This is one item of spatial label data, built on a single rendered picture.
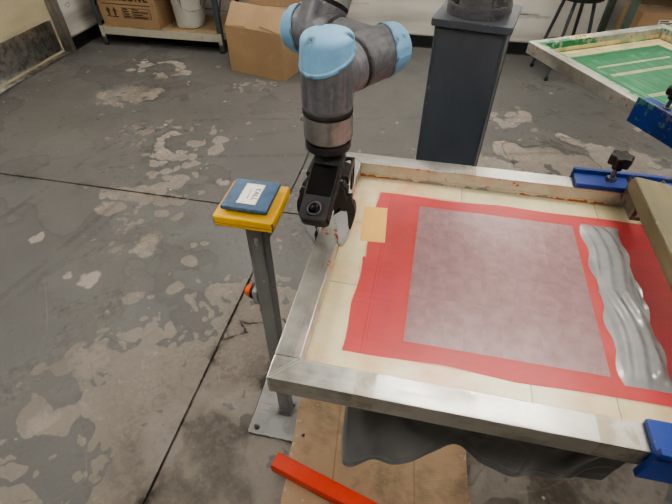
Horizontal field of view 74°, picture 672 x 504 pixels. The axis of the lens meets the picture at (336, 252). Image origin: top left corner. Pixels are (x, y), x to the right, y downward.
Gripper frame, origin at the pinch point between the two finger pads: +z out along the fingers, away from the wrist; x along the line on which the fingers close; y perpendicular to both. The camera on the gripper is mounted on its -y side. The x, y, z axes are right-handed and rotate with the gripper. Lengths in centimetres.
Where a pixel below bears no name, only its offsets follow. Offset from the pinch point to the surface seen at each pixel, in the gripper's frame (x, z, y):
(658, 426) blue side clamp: -47, -2, -26
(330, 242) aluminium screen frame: -0.9, -0.9, -1.1
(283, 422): 19, 97, 7
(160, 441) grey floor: 58, 98, -8
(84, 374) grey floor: 100, 98, 10
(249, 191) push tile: 19.7, 1.0, 12.8
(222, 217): 23.2, 3.0, 5.8
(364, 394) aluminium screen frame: -11.6, -0.8, -28.8
